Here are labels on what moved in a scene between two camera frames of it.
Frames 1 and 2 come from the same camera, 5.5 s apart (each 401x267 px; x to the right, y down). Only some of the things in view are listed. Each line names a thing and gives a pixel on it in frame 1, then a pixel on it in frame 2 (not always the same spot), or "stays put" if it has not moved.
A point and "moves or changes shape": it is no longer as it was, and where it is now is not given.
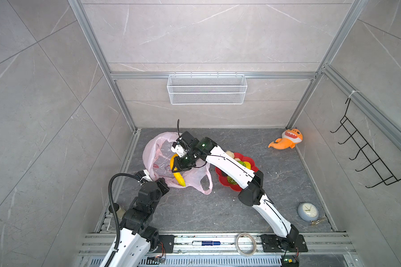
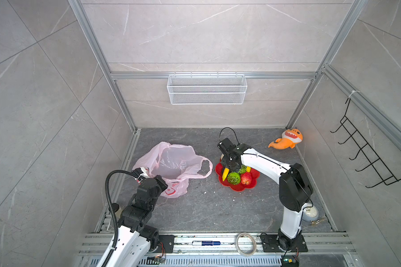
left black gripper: [160, 184] stays put
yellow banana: [177, 175] → [226, 171]
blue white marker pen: [196, 243] stays put
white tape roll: [236, 244] stays put
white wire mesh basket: [186, 89] stays put
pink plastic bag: [156, 153] moves or changes shape
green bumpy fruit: [231, 180] stays put
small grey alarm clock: [308, 212] stays put
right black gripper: [178, 161] → [224, 163]
